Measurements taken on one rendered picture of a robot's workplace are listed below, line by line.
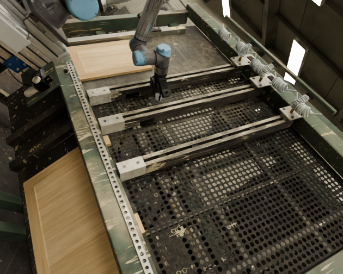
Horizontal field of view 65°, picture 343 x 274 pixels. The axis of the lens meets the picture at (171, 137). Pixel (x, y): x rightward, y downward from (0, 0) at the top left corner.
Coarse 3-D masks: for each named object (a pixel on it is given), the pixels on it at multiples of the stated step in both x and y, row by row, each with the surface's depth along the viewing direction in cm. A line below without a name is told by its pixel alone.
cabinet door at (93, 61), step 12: (72, 48) 184; (84, 48) 186; (96, 48) 188; (108, 48) 190; (120, 48) 192; (72, 60) 176; (84, 60) 178; (96, 60) 179; (108, 60) 181; (120, 60) 183; (84, 72) 169; (96, 72) 171; (108, 72) 172; (120, 72) 174; (132, 72) 178
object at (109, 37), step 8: (128, 32) 204; (152, 32) 208; (160, 32) 211; (168, 32) 214; (176, 32) 218; (184, 32) 221; (72, 40) 187; (80, 40) 188; (88, 40) 190; (96, 40) 193; (104, 40) 196; (112, 40) 198
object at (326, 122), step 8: (232, 32) 270; (240, 40) 262; (256, 56) 248; (264, 64) 241; (272, 72) 234; (288, 88) 223; (232, 120) 226; (328, 120) 200; (216, 128) 218; (336, 128) 196; (120, 144) 202; (120, 152) 210; (136, 152) 197
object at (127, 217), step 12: (72, 72) 163; (84, 108) 144; (96, 132) 135; (96, 144) 130; (108, 168) 123; (120, 192) 115; (120, 204) 111; (132, 240) 103; (144, 252) 100; (144, 264) 98
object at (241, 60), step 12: (240, 60) 184; (192, 72) 175; (204, 72) 177; (216, 72) 179; (228, 72) 185; (240, 72) 191; (120, 84) 158; (132, 84) 160; (144, 84) 161; (168, 84) 168; (180, 84) 173; (192, 84) 178; (96, 96) 150; (108, 96) 154; (120, 96) 158; (132, 96) 162
